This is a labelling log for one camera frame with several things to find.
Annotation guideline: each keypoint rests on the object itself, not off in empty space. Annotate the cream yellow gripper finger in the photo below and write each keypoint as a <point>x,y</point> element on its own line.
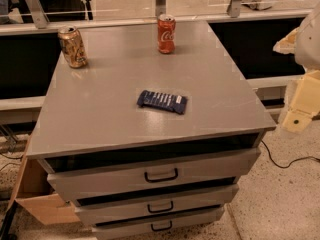
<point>304,104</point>

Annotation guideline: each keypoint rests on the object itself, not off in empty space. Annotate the gold orange soda can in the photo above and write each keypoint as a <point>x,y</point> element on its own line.
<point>72,46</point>

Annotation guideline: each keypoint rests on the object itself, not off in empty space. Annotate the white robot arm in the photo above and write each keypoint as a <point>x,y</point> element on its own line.
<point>307,52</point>

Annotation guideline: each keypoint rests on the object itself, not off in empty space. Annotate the red cola can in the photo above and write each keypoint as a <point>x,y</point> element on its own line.
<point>166,30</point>

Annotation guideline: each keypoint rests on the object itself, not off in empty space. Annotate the blue snack bar wrapper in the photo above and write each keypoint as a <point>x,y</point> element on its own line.
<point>163,101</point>

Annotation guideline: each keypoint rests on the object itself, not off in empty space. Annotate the grey drawer cabinet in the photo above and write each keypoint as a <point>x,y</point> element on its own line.
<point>143,142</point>

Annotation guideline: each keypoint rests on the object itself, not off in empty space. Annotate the bottom grey drawer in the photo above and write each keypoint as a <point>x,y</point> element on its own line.
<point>158,223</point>

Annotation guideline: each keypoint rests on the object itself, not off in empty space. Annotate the grey drawer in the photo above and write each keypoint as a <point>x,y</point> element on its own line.
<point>97,185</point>
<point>158,223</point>
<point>143,207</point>

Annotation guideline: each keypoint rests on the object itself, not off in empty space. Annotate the middle grey drawer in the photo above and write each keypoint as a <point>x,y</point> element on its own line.
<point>143,207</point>

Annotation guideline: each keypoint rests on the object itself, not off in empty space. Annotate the top grey drawer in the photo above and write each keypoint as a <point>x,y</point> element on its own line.
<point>97,185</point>

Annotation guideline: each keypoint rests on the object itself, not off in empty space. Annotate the brown cardboard box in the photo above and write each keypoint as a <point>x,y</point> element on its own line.
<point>35,194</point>

